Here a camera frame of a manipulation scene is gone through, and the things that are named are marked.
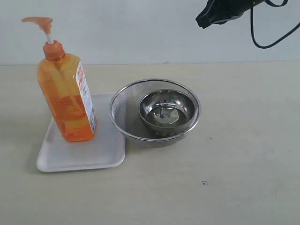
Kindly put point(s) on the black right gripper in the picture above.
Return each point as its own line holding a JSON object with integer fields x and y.
{"x": 221, "y": 11}

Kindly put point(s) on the white rectangular plastic tray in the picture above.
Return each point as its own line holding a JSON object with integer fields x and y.
{"x": 105, "y": 150}

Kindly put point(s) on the steel mesh strainer basket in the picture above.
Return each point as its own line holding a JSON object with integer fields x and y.
{"x": 124, "y": 112}

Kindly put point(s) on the orange pump soap bottle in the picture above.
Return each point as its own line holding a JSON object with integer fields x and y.
{"x": 63, "y": 83}

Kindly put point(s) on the small stainless steel bowl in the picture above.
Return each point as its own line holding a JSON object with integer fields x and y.
{"x": 168, "y": 112}

